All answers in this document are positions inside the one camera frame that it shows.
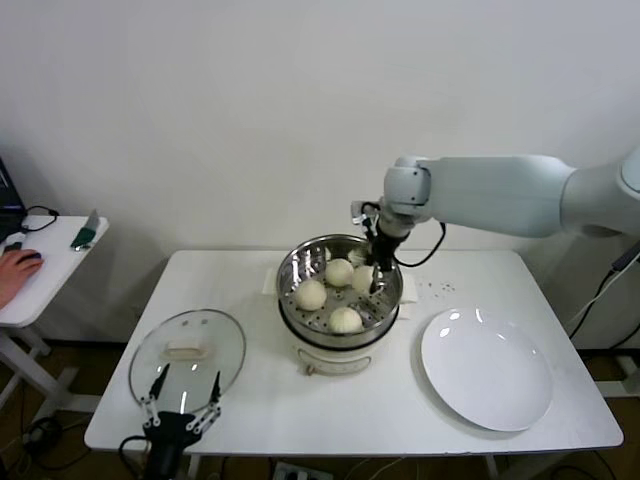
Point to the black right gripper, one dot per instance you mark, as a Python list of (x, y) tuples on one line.
[(384, 247)]

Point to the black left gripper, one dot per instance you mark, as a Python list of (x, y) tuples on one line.
[(167, 435)]

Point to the white steamed baozi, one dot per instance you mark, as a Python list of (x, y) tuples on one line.
[(339, 272), (345, 320), (310, 294), (361, 279)]

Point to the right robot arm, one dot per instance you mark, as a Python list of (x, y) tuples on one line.
[(500, 195)]

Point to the perforated steel steamer basket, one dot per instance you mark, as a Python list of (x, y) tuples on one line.
[(290, 270)]

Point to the person's bare hand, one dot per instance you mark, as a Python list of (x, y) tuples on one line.
[(15, 275)]

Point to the grey floor power strip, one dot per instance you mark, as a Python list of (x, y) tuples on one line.
[(292, 471)]

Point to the white round plate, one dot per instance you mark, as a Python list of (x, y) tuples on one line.
[(480, 370)]

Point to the white floor power strip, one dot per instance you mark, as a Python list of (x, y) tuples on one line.
[(35, 434)]

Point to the white side table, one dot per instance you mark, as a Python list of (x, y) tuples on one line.
[(55, 270)]

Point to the dark computer mouse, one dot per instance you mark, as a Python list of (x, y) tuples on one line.
[(35, 256)]

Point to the small white black gadget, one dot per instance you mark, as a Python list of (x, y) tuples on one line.
[(12, 244)]

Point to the black laptop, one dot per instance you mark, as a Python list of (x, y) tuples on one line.
[(9, 200)]

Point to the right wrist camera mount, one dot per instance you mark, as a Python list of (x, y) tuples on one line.
[(359, 214)]

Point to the white floor frame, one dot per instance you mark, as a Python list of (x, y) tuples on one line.
[(622, 364)]

